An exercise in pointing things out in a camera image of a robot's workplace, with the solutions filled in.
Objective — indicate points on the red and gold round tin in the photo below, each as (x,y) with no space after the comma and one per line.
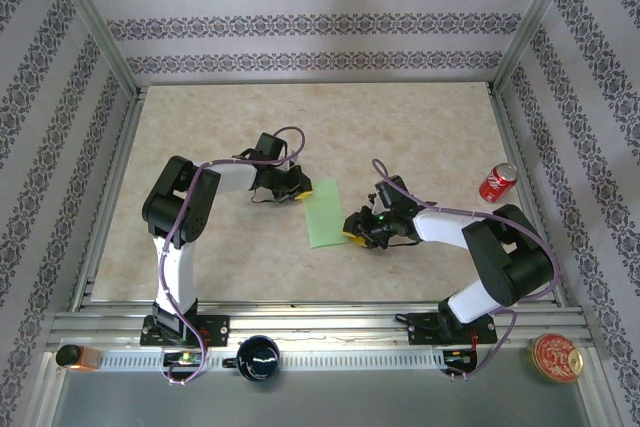
(555,358)

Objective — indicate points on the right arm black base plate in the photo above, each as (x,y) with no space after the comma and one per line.
(425,329)

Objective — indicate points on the dark blue glossy mug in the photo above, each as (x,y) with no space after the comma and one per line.
(257,359)

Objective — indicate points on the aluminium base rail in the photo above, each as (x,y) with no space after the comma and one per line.
(325,327)

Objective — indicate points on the red soda can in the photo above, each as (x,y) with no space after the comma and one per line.
(498,183)

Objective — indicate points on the aluminium frame post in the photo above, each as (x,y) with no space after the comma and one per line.
(531,22)
(97,22)

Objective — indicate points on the light green paper sheet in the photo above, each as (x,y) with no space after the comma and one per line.
(325,217)

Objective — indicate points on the small circuit board with light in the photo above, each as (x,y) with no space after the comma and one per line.
(460,358)
(182,358)

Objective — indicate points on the orange bottle with black cap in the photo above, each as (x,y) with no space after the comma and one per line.
(80,358)

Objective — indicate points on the aluminium side rail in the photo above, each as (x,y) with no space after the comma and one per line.
(514,147)
(111,197)

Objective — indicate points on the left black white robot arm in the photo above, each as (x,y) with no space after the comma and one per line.
(180,207)

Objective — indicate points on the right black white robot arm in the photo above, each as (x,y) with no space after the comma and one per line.
(510,257)

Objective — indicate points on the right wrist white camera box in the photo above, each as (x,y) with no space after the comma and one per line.
(374,199)

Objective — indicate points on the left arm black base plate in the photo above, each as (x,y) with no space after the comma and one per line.
(215,331)

